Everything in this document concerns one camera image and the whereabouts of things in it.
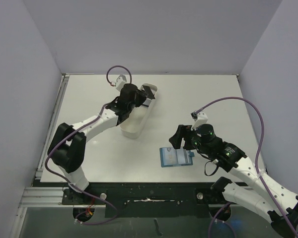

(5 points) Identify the right black loop cable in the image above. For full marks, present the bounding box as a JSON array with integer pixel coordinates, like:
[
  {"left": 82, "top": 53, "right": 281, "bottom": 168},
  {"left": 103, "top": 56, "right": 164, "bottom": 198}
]
[{"left": 204, "top": 160, "right": 221, "bottom": 177}]

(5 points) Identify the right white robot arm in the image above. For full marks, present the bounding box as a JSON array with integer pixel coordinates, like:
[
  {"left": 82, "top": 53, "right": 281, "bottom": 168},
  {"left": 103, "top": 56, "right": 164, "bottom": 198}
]
[{"left": 169, "top": 124, "right": 298, "bottom": 238}]

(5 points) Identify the white oblong plastic tray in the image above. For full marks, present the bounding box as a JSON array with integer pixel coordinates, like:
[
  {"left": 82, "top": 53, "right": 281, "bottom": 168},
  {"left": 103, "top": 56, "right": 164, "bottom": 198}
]
[{"left": 120, "top": 83, "right": 158, "bottom": 139}]

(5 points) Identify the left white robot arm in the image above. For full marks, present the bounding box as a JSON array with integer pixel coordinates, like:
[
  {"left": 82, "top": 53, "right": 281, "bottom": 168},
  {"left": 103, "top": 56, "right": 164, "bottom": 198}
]
[{"left": 45, "top": 83, "right": 154, "bottom": 204}]

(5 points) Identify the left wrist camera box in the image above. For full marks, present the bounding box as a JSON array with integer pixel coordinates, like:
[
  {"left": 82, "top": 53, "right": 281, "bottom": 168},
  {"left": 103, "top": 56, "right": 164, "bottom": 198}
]
[{"left": 115, "top": 74, "right": 127, "bottom": 91}]

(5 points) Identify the blue card holder wallet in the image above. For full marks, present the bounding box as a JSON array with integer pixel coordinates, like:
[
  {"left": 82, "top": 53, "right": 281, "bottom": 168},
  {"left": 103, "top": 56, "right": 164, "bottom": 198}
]
[{"left": 159, "top": 147, "right": 195, "bottom": 168}]

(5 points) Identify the aluminium frame rail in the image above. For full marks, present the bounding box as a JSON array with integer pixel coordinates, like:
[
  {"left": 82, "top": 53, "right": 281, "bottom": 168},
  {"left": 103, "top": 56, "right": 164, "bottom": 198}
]
[{"left": 9, "top": 74, "right": 70, "bottom": 238}]

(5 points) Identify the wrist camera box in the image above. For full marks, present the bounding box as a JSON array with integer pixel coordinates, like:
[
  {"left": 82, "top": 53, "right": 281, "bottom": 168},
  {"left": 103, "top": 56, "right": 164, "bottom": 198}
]
[
  {"left": 115, "top": 74, "right": 127, "bottom": 91},
  {"left": 191, "top": 111, "right": 208, "bottom": 130}
]

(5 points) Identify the silver VIP credit card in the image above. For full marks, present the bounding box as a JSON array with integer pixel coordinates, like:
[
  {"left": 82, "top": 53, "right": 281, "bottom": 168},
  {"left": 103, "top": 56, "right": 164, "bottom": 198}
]
[{"left": 176, "top": 149, "right": 193, "bottom": 166}]

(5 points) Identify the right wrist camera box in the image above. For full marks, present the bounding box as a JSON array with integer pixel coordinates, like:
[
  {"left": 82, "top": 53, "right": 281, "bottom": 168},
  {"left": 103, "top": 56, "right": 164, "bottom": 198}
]
[{"left": 191, "top": 111, "right": 208, "bottom": 130}]

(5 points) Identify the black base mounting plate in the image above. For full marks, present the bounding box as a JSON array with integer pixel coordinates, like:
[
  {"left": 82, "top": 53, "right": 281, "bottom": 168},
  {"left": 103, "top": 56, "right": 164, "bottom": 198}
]
[{"left": 62, "top": 182, "right": 226, "bottom": 218}]

